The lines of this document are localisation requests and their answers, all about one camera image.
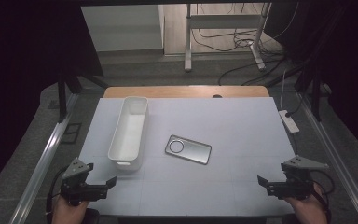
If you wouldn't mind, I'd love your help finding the black metal stand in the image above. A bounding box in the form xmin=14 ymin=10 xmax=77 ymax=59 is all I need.
xmin=293 ymin=70 xmax=324 ymax=122
xmin=56 ymin=72 xmax=110 ymax=123

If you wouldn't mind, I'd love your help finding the black floor socket plate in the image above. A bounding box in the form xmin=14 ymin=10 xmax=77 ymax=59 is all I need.
xmin=60 ymin=122 xmax=83 ymax=145

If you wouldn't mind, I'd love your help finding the person's left hand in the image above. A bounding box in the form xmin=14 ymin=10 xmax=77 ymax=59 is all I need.
xmin=51 ymin=196 xmax=90 ymax=224

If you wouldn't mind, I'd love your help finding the white plastic storage bin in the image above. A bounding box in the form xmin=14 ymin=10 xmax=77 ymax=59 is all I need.
xmin=107 ymin=96 xmax=150 ymax=172

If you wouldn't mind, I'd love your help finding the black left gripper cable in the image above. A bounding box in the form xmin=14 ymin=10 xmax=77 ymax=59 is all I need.
xmin=45 ymin=166 xmax=69 ymax=217

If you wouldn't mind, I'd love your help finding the black plug cable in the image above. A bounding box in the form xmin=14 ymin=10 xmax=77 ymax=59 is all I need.
xmin=285 ymin=92 xmax=306 ymax=119

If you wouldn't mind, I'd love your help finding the clear phone case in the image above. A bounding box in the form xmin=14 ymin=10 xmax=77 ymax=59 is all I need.
xmin=164 ymin=133 xmax=213 ymax=165

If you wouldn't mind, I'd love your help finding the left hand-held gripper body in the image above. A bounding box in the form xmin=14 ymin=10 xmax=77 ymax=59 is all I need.
xmin=60 ymin=158 xmax=108 ymax=206

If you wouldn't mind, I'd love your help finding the person's right hand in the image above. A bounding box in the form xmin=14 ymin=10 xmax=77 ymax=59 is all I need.
xmin=283 ymin=183 xmax=329 ymax=224

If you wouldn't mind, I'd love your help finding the white metal desk frame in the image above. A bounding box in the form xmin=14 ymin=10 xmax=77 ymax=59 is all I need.
xmin=184 ymin=3 xmax=273 ymax=73

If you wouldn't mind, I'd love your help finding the white power cable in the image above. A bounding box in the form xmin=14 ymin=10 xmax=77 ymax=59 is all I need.
xmin=279 ymin=68 xmax=288 ymax=112

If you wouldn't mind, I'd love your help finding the white table cover sheet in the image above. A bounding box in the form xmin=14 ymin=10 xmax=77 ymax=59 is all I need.
xmin=78 ymin=96 xmax=296 ymax=217

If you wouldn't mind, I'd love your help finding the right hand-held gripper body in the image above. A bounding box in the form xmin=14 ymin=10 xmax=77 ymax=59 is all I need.
xmin=266 ymin=155 xmax=330 ymax=200

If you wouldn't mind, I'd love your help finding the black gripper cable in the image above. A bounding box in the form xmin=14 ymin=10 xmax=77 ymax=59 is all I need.
xmin=45 ymin=166 xmax=69 ymax=217
xmin=310 ymin=169 xmax=336 ymax=224

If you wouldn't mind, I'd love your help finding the white cabinet panel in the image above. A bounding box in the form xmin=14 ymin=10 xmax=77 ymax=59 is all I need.
xmin=80 ymin=4 xmax=166 ymax=53

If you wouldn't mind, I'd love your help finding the tangle of black floor cables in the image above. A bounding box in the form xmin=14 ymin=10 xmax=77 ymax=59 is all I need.
xmin=190 ymin=3 xmax=296 ymax=87

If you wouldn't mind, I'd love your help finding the aluminium floor rail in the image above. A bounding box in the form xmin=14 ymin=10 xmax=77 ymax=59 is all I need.
xmin=8 ymin=92 xmax=79 ymax=224
xmin=297 ymin=92 xmax=358 ymax=224

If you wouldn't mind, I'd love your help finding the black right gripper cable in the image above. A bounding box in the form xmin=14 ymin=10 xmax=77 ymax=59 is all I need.
xmin=310 ymin=169 xmax=336 ymax=224

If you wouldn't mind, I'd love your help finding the white power strip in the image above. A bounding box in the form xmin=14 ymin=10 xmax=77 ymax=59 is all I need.
xmin=278 ymin=109 xmax=301 ymax=134

